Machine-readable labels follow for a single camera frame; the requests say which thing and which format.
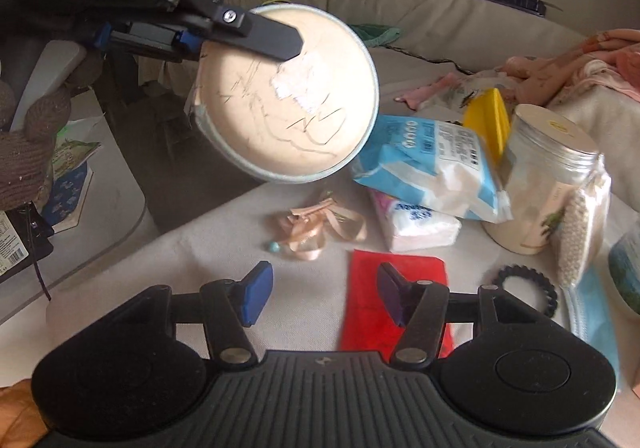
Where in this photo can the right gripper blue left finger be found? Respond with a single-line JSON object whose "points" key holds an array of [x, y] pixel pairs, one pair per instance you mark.
{"points": [[250, 295]]}

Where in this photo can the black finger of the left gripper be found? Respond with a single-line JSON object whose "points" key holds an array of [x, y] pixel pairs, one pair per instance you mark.
{"points": [[248, 31]]}

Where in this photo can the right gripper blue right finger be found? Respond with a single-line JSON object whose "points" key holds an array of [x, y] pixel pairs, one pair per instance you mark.
{"points": [[399, 295]]}

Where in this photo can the cotton swab bag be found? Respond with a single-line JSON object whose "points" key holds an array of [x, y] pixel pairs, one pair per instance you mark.
{"points": [[583, 226]]}

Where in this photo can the yellow round case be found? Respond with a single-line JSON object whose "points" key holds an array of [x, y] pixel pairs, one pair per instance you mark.
{"points": [[486, 115]]}

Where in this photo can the red cloth pouch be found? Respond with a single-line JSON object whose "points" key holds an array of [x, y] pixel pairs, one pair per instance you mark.
{"points": [[367, 325]]}

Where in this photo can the pink white tissue pack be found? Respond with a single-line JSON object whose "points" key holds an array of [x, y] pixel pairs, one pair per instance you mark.
{"points": [[408, 227]]}

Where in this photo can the peach satin ribbon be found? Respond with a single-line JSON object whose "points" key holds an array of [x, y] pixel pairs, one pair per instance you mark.
{"points": [[305, 229]]}

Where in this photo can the blue white wipes pack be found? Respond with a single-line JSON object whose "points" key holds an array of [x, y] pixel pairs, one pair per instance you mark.
{"points": [[434, 164]]}

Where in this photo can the green knitted cloth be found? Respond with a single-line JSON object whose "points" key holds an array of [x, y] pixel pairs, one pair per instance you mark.
{"points": [[374, 35]]}

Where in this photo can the illustrated book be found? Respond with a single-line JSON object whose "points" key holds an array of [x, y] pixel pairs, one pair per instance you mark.
{"points": [[72, 176]]}

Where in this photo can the brown knitted plush toy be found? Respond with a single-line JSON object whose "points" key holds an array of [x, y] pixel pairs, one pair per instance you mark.
{"points": [[26, 154]]}

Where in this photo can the blue face mask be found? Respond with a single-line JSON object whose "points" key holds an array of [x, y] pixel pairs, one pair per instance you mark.
{"points": [[590, 318]]}

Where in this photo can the grey sofa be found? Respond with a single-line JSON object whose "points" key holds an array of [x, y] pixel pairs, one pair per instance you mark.
{"points": [[479, 35]]}

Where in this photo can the beige jar with metal lid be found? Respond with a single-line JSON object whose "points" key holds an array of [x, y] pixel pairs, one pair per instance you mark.
{"points": [[547, 157]]}

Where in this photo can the green labelled glass jar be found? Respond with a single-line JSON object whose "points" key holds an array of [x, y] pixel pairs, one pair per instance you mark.
{"points": [[624, 267]]}

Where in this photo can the pink floral blanket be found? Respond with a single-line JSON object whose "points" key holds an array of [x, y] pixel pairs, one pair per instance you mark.
{"points": [[609, 59]]}

